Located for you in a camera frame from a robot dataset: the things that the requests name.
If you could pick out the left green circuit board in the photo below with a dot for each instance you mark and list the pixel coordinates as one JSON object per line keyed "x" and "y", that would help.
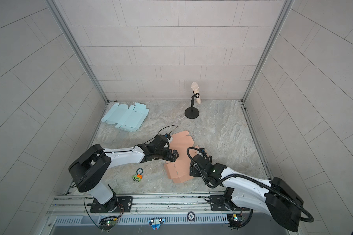
{"x": 108, "y": 223}

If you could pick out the aluminium corner post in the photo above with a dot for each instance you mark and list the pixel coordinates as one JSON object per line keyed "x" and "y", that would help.
{"x": 75, "y": 47}
{"x": 272, "y": 39}

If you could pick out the green circuit board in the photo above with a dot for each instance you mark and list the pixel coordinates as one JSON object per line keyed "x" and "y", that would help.
{"x": 234, "y": 220}
{"x": 108, "y": 223}

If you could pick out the round black white badge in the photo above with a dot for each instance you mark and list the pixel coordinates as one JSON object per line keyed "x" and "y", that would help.
{"x": 191, "y": 216}

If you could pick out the beige microphone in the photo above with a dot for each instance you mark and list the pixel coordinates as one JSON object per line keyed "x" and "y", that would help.
{"x": 196, "y": 91}

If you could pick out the aluminium corner post left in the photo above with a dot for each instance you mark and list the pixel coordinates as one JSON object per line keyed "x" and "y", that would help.
{"x": 75, "y": 47}

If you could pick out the pink paper box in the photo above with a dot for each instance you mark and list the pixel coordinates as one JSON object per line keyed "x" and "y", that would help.
{"x": 179, "y": 171}

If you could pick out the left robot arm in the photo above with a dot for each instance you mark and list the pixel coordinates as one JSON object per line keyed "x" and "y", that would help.
{"x": 88, "y": 169}

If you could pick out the light blue flat cardboard box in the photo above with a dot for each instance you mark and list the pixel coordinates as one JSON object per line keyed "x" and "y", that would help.
{"x": 127, "y": 118}

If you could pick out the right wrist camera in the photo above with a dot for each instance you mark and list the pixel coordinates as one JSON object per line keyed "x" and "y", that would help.
{"x": 203, "y": 152}

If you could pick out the small colourful toy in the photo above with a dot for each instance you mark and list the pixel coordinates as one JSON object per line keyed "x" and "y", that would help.
{"x": 137, "y": 178}

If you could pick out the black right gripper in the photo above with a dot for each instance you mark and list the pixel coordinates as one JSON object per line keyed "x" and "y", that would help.
{"x": 192, "y": 171}

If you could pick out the right green circuit board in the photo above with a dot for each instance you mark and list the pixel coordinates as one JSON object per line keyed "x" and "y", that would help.
{"x": 234, "y": 220}

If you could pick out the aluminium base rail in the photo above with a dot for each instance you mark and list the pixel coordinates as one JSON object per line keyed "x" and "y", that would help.
{"x": 138, "y": 209}

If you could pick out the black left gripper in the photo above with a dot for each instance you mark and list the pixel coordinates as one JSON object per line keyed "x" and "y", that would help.
{"x": 168, "y": 158}

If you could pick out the blue sticker marker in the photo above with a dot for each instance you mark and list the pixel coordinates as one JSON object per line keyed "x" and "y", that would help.
{"x": 155, "y": 223}

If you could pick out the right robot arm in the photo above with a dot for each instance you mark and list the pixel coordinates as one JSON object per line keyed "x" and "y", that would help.
{"x": 245, "y": 193}

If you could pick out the aluminium corner post right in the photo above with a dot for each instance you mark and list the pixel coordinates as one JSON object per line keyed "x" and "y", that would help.
{"x": 272, "y": 39}

